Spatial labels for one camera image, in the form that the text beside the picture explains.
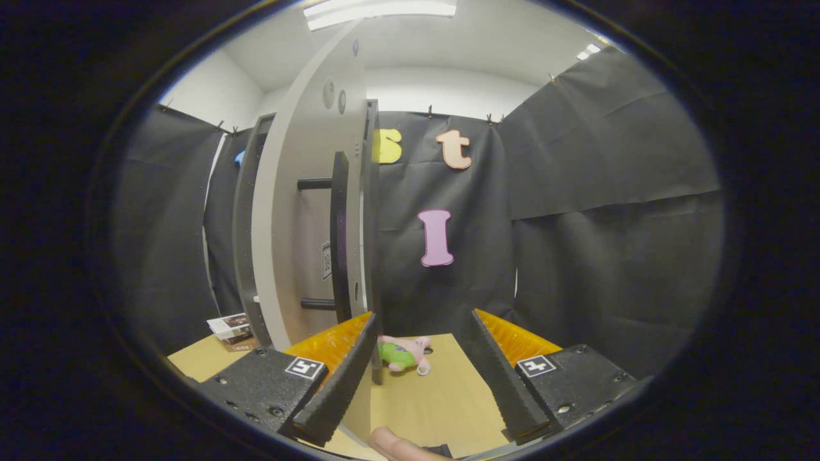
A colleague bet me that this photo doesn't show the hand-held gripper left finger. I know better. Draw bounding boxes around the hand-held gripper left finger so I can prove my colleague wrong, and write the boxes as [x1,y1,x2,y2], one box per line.
[195,311,379,448]

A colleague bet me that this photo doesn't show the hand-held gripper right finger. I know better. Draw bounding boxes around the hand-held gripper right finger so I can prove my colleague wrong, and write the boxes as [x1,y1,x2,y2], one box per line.
[470,309,642,446]

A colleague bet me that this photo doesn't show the beige shoe cabinet door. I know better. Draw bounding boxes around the beige shoe cabinet door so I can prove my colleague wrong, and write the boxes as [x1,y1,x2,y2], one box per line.
[250,19,386,443]

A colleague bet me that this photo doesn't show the grey shoe cabinet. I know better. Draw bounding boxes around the grey shoe cabinet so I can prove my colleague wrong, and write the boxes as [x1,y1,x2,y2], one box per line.
[231,113,278,350]

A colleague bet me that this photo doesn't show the pink and green plush toy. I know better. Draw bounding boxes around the pink and green plush toy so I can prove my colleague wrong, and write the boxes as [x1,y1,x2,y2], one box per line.
[377,334,432,376]

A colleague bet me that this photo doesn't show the white book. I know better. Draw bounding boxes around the white book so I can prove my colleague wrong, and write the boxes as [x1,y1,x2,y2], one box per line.
[206,312,252,341]

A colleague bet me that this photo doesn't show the black backdrop cloth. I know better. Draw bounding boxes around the black backdrop cloth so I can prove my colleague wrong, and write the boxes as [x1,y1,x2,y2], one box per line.
[112,46,725,378]

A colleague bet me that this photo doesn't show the long ceiling light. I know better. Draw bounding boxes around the long ceiling light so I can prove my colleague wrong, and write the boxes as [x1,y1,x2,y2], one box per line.
[302,0,458,32]

